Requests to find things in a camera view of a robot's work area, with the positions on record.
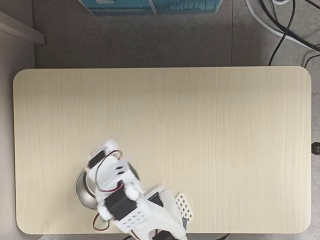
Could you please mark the green mug steel interior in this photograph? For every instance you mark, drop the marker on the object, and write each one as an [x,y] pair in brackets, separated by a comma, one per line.
[83,190]

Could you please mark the white shelf board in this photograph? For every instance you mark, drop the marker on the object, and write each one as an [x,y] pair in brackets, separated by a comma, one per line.
[21,28]

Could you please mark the blue printed box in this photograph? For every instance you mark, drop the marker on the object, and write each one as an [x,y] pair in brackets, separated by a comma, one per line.
[150,6]

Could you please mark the black round knob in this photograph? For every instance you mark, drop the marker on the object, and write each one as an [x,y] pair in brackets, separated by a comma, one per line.
[316,148]

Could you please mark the white round object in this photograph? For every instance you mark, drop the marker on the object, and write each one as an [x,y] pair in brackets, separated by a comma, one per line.
[281,2]

